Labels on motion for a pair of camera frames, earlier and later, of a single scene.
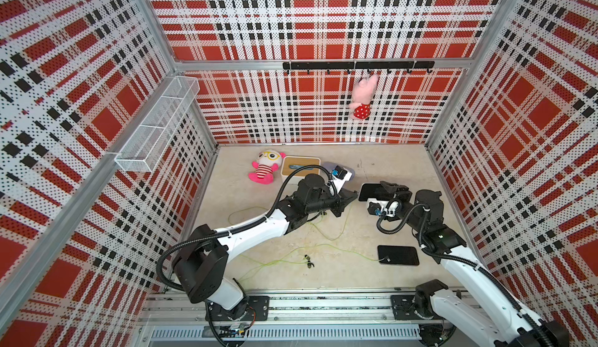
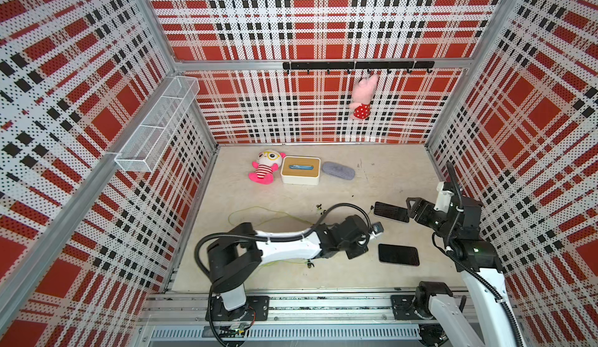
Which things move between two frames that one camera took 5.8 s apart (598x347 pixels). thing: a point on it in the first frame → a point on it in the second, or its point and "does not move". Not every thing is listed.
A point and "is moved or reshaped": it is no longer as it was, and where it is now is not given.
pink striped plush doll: x=268 y=162 does not move
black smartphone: x=374 y=191 is moved or reshaped
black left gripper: x=342 y=198 → x=358 y=250
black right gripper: x=401 y=192 → x=428 y=208
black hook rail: x=360 y=64 does not move
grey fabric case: x=331 y=166 does not move
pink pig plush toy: x=362 y=95 does not move
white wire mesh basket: x=143 y=148 does not move
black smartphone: x=398 y=255 does not move
